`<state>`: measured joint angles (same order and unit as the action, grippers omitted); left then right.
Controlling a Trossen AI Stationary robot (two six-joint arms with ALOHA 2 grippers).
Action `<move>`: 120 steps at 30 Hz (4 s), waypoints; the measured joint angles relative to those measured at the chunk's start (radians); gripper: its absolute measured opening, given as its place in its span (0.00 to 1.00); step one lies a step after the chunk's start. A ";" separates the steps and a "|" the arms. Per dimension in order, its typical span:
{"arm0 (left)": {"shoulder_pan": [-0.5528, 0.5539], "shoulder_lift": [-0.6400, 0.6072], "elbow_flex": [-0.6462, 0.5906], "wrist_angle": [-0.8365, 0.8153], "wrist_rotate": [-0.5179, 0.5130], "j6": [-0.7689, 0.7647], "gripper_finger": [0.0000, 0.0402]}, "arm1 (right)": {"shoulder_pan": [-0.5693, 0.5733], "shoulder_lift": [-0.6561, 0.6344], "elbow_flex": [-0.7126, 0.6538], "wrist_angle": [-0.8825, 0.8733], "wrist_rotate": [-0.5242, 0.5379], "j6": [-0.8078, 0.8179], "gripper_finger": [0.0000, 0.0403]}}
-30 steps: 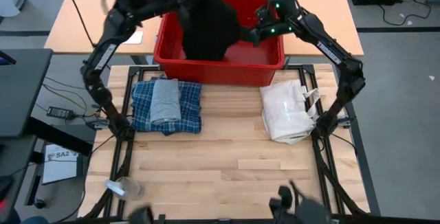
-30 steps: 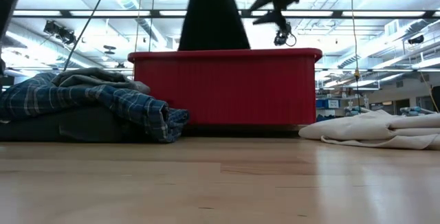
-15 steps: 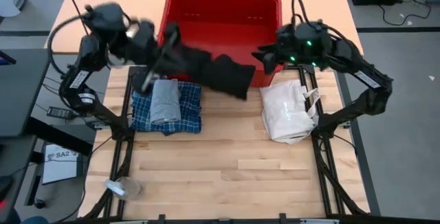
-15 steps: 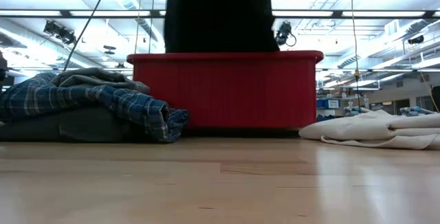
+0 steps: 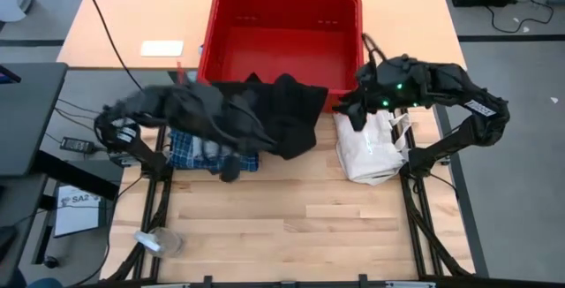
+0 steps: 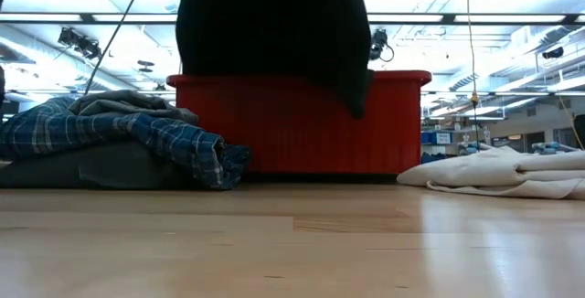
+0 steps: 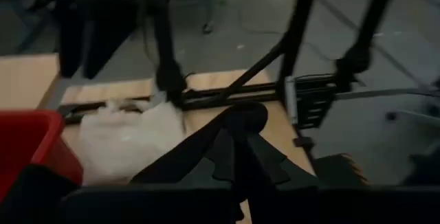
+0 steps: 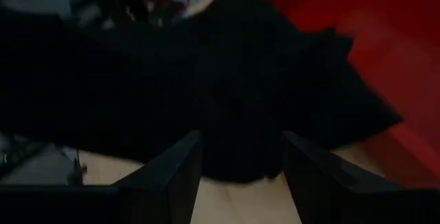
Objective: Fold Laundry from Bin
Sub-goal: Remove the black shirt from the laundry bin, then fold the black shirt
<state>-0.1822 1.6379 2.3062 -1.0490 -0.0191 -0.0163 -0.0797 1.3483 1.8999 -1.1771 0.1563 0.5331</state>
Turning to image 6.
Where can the red plastic laundry bin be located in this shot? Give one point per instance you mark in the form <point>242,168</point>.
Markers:
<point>297,138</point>

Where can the black shirt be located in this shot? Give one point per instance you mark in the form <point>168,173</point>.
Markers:
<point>274,24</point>

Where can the blue plaid pants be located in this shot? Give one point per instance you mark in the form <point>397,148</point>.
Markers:
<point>137,133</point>

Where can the white cloth bag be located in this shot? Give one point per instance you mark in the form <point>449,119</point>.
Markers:
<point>484,170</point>

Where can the dark grey shorts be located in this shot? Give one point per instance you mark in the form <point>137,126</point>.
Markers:
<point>91,167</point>

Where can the metal shelf rack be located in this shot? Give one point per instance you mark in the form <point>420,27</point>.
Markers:
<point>436,138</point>

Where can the black ceiling light fixture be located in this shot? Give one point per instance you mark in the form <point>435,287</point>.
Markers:
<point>80,43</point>

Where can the small black ceiling fixture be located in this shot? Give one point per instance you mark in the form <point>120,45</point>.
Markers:
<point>553,52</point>

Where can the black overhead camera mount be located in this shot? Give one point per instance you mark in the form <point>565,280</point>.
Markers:
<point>378,42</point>

